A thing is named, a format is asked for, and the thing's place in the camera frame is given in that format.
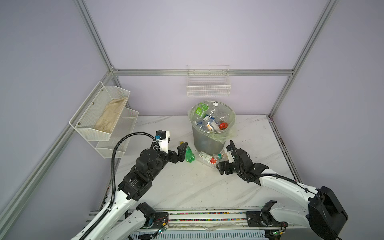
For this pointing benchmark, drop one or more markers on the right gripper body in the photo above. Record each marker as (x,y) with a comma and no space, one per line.
(229,168)

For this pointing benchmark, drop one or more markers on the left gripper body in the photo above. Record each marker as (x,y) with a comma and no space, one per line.
(171,157)

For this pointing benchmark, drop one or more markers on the green soda bottle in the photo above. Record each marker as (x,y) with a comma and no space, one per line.
(190,157)

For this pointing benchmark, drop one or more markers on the clear bottle green cap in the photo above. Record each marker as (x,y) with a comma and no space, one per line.
(223,156)

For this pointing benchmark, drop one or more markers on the white red label bottle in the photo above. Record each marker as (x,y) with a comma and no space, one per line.
(209,160)

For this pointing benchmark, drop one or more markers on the clear bottle orange cap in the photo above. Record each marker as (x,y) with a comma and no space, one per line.
(211,125)

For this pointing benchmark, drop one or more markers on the small green label bottle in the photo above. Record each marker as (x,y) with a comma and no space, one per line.
(201,110)

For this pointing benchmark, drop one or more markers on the red label small bottle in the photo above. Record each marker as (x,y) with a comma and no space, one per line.
(223,126)

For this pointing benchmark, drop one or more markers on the blue label round bottle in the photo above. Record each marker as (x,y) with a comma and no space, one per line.
(214,110)

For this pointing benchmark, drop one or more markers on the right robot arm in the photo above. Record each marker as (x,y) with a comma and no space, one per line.
(317,208)

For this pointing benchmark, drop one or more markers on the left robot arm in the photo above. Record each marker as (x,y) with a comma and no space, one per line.
(126,195)

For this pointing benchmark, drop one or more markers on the green plastic bin liner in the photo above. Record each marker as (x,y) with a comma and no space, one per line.
(227,115)

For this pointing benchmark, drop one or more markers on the grey mesh waste bin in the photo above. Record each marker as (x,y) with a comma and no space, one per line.
(207,145)

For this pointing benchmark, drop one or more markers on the lower white mesh shelf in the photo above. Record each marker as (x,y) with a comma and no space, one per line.
(125,126)

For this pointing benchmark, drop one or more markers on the white mesh shelf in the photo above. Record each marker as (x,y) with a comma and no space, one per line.
(125,126)
(97,118)

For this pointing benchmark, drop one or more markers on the beige cloth in shelf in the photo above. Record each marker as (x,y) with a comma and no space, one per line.
(110,115)

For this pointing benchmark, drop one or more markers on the upper white mesh shelf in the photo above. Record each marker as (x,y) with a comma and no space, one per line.
(97,118)

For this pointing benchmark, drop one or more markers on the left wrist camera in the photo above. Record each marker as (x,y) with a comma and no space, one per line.
(162,140)

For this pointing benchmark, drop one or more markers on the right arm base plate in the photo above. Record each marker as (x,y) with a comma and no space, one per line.
(257,219)

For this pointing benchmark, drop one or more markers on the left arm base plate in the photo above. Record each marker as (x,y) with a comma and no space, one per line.
(157,220)

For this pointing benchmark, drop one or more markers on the aluminium front rail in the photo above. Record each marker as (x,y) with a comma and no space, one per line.
(210,219)

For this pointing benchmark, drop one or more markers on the white wire wall basket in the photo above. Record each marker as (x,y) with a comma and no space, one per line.
(208,86)

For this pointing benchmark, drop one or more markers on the aluminium frame back rail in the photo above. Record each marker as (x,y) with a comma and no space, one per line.
(186,72)

